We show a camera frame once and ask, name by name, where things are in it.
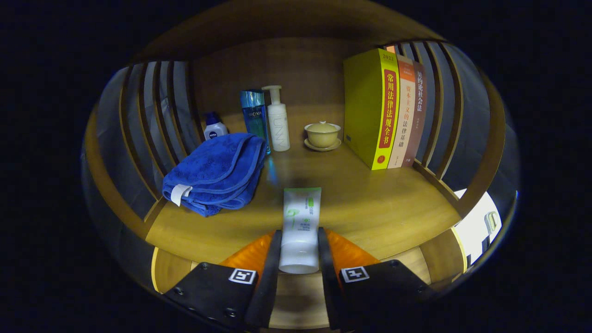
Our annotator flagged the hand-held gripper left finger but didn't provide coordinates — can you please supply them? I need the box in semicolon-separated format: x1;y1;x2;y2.
162;230;283;331

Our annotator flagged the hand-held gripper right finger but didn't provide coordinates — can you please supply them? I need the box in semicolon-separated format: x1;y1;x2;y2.
317;227;438;331

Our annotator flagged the white green tube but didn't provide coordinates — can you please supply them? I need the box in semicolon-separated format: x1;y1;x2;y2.
278;187;322;274

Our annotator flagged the wooden countertop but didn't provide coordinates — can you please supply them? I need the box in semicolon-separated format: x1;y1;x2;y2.
146;104;462;259

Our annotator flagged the white drawer unit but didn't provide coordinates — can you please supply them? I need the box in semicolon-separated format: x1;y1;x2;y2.
454;189;502;266

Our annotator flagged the wooden cabinet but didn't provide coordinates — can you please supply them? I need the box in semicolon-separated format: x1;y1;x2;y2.
82;2;518;331

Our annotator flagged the blue folded towel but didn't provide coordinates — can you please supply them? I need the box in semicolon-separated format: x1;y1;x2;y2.
162;133;268;217

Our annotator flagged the beige lidded teacup with saucer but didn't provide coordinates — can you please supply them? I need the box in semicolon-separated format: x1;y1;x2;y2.
304;121;342;152

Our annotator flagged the white pump bottle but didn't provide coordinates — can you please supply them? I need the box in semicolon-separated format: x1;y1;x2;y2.
262;85;291;152

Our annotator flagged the small blue white bottle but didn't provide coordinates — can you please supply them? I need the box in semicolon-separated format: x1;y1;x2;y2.
203;111;228;141

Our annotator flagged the tall blue bottle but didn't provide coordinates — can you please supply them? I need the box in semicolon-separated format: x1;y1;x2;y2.
240;89;271;155

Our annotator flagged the cream orange book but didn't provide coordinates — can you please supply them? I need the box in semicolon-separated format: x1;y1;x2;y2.
388;55;416;169

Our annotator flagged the thick yellow book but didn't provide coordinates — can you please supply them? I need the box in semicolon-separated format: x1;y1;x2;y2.
343;48;400;171

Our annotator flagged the brown book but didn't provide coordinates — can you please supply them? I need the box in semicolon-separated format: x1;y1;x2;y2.
402;60;427;167

